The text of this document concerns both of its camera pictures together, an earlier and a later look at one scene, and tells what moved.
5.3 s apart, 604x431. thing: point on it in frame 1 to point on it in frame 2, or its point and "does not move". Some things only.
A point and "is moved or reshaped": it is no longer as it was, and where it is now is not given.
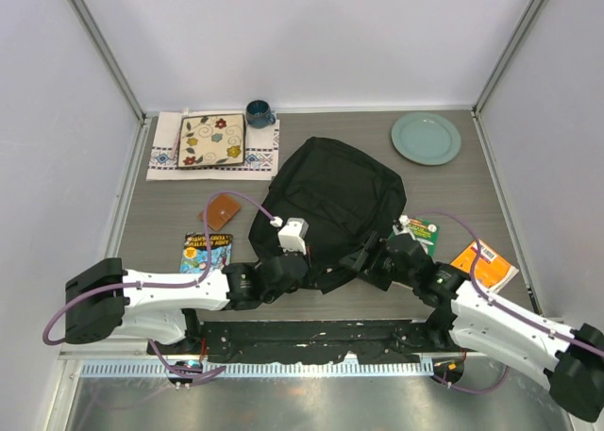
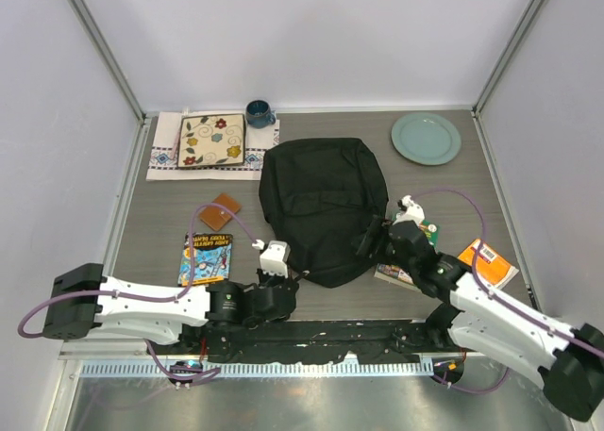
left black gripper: [298, 284] to [280, 279]
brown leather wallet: [221, 208] does not move
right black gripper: [357, 258] to [376, 228]
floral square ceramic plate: [211, 140] does not move
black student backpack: [343, 195] is moved or reshaped
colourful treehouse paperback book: [194, 252] does not move
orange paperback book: [492, 270] does not move
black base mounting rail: [322, 341] does not move
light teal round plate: [426, 138] does not move
